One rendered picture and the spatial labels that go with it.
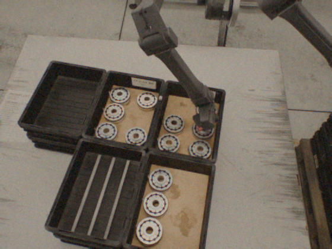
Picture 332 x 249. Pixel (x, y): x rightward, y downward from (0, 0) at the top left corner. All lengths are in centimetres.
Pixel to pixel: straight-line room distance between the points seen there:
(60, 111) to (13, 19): 208
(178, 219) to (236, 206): 32
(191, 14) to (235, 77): 159
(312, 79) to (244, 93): 129
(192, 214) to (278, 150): 61
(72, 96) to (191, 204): 81
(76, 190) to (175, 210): 44
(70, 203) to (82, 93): 58
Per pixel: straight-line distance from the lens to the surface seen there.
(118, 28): 327
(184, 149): 148
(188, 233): 135
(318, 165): 238
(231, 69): 198
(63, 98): 171
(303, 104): 288
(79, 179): 146
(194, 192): 140
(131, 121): 156
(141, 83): 163
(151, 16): 99
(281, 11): 103
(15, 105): 193
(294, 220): 161
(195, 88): 120
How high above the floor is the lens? 215
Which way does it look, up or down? 58 degrees down
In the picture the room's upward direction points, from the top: 1 degrees clockwise
